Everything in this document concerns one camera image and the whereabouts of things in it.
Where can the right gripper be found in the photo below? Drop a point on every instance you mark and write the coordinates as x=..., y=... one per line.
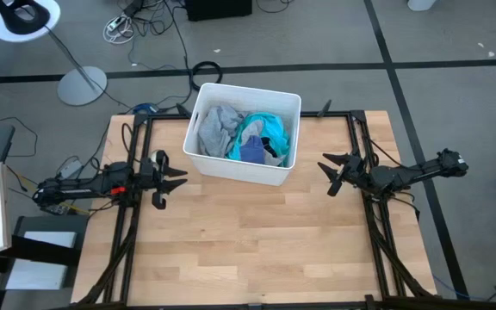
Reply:
x=355, y=174

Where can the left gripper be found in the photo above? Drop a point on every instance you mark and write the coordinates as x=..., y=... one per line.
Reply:
x=158, y=185

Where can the teal garment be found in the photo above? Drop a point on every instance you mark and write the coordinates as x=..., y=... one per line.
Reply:
x=276, y=133

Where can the black garment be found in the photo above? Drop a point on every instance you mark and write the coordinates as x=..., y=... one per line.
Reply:
x=269, y=146

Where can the blue garment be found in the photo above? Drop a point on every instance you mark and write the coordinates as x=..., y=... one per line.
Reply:
x=252, y=150

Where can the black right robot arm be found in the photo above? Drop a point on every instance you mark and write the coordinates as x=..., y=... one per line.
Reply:
x=403, y=174

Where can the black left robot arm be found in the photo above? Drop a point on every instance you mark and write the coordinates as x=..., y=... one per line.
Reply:
x=84, y=187

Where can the white perforated plastic laundry basket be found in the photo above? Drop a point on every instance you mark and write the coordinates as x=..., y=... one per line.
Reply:
x=239, y=170

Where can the grey power adapter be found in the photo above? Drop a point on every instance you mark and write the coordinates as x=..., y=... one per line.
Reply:
x=69, y=169

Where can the floor stand with round base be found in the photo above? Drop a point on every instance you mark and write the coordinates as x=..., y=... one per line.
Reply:
x=82, y=86

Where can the grey shelf cabinet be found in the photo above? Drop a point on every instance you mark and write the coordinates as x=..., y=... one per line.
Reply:
x=41, y=262

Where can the white power strip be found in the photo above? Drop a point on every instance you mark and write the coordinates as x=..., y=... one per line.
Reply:
x=116, y=23

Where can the black computer tower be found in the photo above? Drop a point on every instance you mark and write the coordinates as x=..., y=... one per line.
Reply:
x=218, y=8

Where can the black power brick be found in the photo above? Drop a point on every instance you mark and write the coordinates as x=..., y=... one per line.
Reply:
x=133, y=6

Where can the black aluminium table frame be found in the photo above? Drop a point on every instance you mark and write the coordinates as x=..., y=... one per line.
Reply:
x=129, y=241

